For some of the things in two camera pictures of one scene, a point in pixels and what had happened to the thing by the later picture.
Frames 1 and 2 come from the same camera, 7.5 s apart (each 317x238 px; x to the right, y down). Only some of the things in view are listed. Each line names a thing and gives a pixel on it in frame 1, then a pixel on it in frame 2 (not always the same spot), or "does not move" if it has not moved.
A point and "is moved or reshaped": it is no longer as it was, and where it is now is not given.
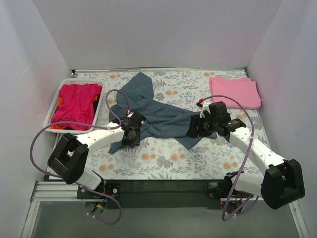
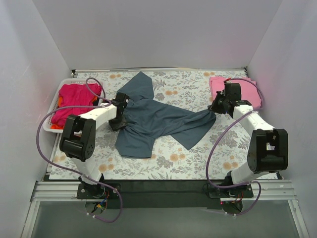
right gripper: (194, 126) to (217, 106)
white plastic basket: (93, 82) does not move
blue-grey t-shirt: (137, 112) is moved or reshaped
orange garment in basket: (59, 127) does not move
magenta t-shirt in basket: (76, 103) does not move
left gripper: (135, 140) to (118, 123)
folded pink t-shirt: (242, 90) does not move
